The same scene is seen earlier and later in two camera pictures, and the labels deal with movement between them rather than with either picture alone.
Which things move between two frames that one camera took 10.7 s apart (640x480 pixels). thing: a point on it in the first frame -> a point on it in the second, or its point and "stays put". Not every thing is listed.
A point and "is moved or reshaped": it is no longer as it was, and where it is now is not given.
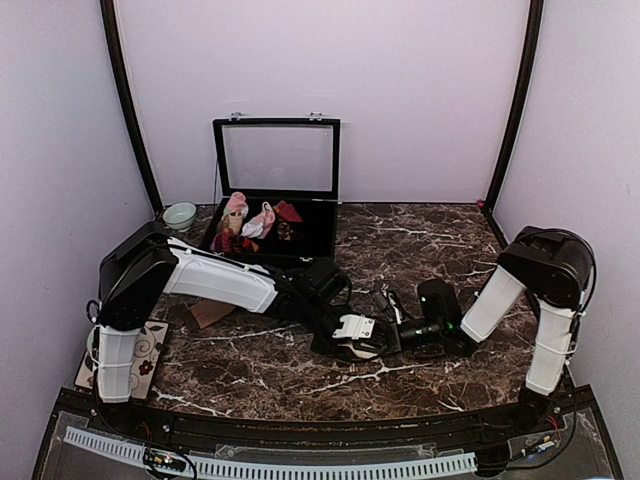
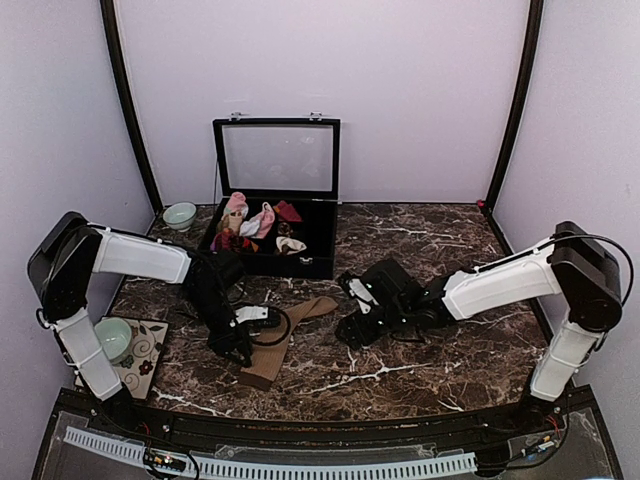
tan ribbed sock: x=210 y=311 is moved or reshaped
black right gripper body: x=434 y=332 -> x=394 y=320
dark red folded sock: x=287 y=212 stays put
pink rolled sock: x=236 y=204 stays put
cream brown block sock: x=357 y=352 -> x=289 y=246
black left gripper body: x=321 y=347 -> x=220 y=343
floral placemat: x=148 y=350 stays put
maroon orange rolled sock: x=226 y=241 stays put
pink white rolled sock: x=260 y=224 stays put
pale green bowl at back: x=180 y=215 stays put
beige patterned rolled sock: x=231 y=221 stays put
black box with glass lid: x=276 y=181 stays put
